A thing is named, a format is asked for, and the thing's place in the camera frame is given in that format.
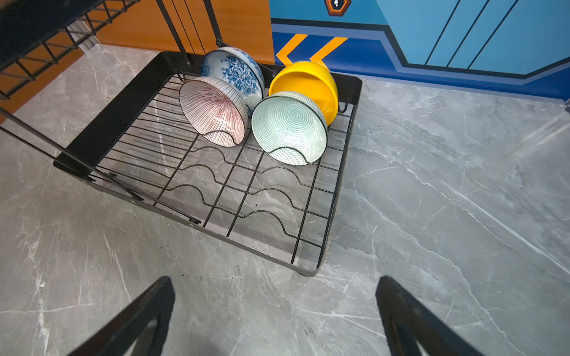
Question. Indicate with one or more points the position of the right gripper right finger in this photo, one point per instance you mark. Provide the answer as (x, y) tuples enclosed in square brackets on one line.
[(411, 328)]

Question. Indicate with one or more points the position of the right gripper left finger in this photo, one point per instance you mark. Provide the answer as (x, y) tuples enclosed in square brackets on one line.
[(140, 329)]

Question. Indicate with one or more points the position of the light green bowl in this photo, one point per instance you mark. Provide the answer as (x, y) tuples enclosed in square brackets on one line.
[(291, 128)]

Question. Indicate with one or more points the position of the pink striped bowl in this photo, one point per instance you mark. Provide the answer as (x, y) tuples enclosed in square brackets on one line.
[(215, 109)]

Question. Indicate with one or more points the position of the yellow bowl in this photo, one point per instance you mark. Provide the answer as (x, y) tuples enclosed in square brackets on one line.
[(312, 80)]

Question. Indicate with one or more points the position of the blue white floral bowl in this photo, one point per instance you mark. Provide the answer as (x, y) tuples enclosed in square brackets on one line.
[(239, 69)]

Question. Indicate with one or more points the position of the black wire dish rack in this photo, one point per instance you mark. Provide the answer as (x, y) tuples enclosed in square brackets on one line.
[(141, 149)]

